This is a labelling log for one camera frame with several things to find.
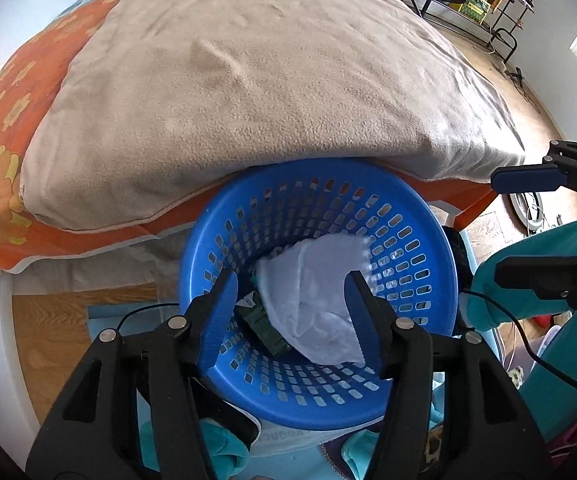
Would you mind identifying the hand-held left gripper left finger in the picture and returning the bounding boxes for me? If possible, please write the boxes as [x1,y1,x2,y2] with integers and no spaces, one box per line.
[26,267,239,480]

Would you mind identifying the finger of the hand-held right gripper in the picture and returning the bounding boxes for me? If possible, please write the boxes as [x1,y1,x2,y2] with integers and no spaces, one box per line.
[491,140,577,206]
[494,255,577,353]

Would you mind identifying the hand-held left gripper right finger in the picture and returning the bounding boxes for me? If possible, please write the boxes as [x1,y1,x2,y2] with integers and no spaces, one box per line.
[343,270,554,480]

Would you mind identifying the dark green garment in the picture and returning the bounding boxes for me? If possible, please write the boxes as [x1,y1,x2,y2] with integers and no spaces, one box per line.
[233,270,291,358]

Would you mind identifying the white cloth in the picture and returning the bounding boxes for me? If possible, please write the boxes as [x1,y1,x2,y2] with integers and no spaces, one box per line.
[254,232,373,366]

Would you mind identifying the blue plastic basket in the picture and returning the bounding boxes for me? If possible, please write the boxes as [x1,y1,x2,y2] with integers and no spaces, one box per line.
[178,157,460,433]

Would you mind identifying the white round appliance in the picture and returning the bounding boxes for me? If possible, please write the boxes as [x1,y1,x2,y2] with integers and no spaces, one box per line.
[509,191,545,232]

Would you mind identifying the person's teal trousers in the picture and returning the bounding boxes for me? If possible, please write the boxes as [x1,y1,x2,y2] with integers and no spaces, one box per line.
[471,210,577,441]

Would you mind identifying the teal printed cloth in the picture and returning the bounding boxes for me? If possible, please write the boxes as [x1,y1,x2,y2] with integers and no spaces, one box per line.
[141,405,444,480]

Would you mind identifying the yellow crate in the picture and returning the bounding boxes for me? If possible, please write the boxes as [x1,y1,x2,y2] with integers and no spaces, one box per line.
[451,0,492,22]

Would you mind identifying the beige fleece blanket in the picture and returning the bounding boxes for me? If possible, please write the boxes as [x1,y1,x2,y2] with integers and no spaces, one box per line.
[21,0,526,233]

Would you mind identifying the black cable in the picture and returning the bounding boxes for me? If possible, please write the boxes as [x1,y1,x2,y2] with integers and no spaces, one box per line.
[461,287,577,396]

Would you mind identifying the white bed frame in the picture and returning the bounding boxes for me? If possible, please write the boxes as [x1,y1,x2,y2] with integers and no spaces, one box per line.
[0,272,46,426]

